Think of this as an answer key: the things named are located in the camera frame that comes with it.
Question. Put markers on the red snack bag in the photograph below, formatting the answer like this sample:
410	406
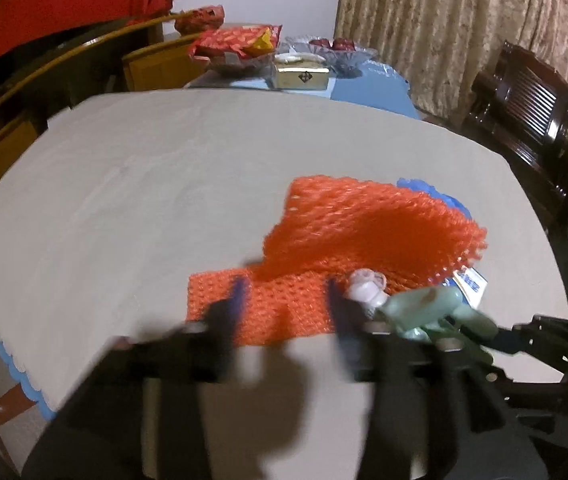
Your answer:
229	40

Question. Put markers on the green bottle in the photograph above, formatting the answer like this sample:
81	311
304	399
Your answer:
424	310

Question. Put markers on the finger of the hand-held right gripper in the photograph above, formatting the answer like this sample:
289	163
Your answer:
509	340

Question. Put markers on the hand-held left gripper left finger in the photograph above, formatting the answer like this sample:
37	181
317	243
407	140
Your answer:
239	305

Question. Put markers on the pile of red apples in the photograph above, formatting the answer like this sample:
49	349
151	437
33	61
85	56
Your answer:
339	44

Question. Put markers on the blue tablecloth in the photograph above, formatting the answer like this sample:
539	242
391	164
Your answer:
364	92

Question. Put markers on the orange foam net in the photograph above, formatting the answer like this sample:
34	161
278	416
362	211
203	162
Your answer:
364	230

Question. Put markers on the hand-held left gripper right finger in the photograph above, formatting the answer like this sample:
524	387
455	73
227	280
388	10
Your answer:
339	320

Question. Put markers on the beige patterned curtain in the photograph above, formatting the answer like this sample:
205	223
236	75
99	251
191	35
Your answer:
439	10

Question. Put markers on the glass dish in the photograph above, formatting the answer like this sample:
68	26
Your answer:
234	67

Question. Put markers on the table with beige cloth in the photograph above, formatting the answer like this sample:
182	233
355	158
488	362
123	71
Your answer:
138	200

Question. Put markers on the glass fruit bowl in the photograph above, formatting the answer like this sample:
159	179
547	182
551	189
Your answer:
344	62

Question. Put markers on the black television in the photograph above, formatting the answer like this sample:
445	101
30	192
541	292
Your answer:
38	55

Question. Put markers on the gold tissue box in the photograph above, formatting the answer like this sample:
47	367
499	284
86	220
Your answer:
299	77

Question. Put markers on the blue plastic bag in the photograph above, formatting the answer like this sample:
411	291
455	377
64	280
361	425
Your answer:
439	197

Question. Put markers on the low yellow wooden cabinet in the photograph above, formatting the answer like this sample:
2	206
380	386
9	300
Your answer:
158	67

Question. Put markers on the dark wooden slatted armchair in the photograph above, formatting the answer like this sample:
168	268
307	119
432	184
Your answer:
529	105

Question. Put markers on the white and blue box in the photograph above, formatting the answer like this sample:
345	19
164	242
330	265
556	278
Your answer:
471	285

